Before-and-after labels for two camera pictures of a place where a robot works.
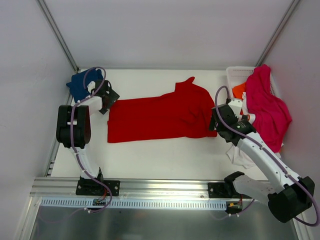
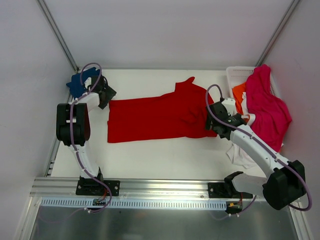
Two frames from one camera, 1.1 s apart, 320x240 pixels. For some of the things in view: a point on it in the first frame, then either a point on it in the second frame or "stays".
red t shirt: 185,112 stays
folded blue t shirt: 76,87 stays
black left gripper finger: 103,110 -> 103,104
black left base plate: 91,187 stays
